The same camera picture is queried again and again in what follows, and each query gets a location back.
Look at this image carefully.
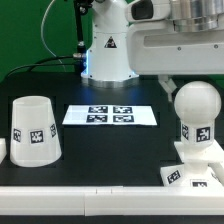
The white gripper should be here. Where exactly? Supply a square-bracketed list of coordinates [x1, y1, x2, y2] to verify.
[127, 18, 224, 102]

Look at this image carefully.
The white lamp bulb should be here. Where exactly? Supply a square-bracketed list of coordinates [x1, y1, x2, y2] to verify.
[174, 81, 222, 147]

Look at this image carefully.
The white lamp base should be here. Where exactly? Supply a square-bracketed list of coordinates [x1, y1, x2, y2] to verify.
[160, 140, 224, 187]

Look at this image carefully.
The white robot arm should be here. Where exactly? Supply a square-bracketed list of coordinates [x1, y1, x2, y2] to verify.
[81, 0, 224, 93]

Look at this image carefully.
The white lamp shade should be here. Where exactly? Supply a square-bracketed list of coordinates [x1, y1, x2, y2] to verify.
[10, 96, 62, 167]

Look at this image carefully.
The white marker sheet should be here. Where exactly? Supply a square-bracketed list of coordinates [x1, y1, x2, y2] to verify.
[63, 105, 157, 126]

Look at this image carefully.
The white right rail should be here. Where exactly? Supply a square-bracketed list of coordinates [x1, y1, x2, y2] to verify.
[210, 141, 224, 186]

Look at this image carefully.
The grey thin cable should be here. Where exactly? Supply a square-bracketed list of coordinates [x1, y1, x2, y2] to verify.
[40, 0, 68, 73]

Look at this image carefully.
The white left rail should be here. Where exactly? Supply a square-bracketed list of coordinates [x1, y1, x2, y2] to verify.
[0, 138, 7, 164]

